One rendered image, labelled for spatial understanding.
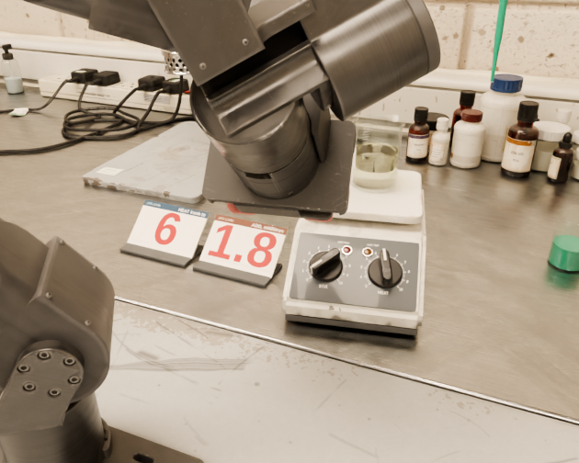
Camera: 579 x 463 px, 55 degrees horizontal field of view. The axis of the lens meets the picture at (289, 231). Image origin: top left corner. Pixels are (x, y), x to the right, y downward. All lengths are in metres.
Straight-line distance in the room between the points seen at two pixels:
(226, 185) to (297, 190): 0.05
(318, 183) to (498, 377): 0.24
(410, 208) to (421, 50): 0.28
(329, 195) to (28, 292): 0.19
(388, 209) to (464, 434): 0.22
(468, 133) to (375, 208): 0.37
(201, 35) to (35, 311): 0.17
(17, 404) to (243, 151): 0.19
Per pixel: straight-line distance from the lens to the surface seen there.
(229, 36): 0.26
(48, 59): 1.44
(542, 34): 1.05
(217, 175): 0.39
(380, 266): 0.51
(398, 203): 0.57
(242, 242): 0.62
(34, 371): 0.34
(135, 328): 0.55
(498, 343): 0.55
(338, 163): 0.38
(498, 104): 0.93
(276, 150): 0.30
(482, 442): 0.46
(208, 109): 0.29
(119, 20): 0.26
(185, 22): 0.25
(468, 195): 0.83
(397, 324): 0.52
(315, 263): 0.51
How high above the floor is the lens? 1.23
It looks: 29 degrees down
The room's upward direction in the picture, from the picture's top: straight up
